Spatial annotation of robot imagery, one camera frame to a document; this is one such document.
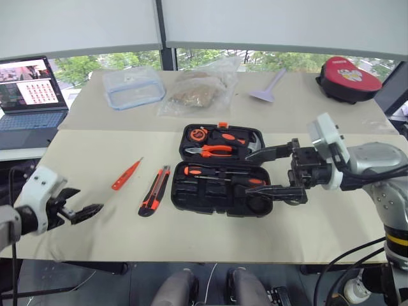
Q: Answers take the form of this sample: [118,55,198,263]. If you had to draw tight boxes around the thin white cable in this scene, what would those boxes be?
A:
[203,262,219,306]

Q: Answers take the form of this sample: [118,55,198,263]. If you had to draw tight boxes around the beige table cloth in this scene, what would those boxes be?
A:
[0,128,408,265]
[58,69,400,135]

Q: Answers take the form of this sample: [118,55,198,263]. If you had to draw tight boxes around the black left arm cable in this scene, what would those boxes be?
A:
[8,166,20,306]

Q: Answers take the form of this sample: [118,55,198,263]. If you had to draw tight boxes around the lavender plastic scraper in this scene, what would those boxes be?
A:
[249,68,287,103]

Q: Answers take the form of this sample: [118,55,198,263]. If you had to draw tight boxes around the black plastic tool case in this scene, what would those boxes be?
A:
[170,122,275,219]

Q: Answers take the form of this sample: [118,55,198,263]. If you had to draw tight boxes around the clear container blue rimmed lid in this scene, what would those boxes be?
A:
[102,66,167,111]

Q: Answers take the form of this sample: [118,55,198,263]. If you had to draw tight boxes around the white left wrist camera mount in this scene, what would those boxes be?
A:
[14,165,69,235]

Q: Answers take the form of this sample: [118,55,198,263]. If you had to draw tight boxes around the open laptop computer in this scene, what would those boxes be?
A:
[0,56,71,151]

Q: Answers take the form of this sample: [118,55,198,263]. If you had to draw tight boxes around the clear bag brown contents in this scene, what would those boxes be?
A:
[157,56,240,117]

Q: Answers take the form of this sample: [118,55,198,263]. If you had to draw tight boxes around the grey rounded shape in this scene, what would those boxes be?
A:
[226,267,272,306]
[150,268,199,306]

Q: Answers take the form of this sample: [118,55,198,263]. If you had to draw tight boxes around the claw hammer orange black grip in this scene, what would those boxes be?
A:
[210,128,266,151]

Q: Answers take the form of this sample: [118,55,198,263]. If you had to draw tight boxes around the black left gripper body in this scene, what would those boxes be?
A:
[46,190,73,231]

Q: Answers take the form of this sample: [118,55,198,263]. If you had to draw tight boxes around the orange handled pliers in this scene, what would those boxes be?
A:
[184,144,236,159]

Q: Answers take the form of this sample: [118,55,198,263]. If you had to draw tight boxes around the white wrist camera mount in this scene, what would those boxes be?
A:
[14,165,69,235]
[306,112,351,191]

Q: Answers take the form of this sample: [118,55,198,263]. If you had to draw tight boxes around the orange black utility knife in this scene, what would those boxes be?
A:
[137,164,171,219]

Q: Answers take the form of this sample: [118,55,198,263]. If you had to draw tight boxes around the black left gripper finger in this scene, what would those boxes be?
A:
[57,187,82,207]
[68,203,105,226]

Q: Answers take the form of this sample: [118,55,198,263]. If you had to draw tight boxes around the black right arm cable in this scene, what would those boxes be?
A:
[313,162,408,306]

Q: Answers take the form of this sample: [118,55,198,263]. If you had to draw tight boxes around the orange voltage tester pen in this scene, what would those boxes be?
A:
[110,156,144,191]

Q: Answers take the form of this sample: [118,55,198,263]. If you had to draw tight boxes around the red black heart shaped case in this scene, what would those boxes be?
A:
[315,55,383,105]

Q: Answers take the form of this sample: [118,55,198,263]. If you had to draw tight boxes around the dark window frame post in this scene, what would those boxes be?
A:
[155,0,178,72]

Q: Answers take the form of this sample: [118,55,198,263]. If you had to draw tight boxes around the orange black handled screwdriver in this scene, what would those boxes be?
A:
[194,174,268,189]
[182,165,250,177]

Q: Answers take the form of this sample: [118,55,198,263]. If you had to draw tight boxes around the black roll in case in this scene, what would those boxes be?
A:
[247,196,272,215]

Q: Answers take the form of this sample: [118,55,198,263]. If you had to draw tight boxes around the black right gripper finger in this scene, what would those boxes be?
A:
[244,143,294,162]
[245,184,309,205]

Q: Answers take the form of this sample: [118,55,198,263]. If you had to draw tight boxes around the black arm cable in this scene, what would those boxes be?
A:
[313,162,408,306]
[8,166,20,306]

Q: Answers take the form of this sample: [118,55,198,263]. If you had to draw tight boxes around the white roller blind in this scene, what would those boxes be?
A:
[0,0,164,61]
[160,0,408,62]

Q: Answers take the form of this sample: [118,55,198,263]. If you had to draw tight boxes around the orange black tape measure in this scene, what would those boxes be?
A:
[187,127,210,142]

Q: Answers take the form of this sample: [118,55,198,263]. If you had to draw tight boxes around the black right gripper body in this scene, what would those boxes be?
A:
[288,138,333,191]

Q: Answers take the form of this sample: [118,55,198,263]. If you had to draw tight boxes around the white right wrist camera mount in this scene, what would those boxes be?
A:
[306,112,351,191]

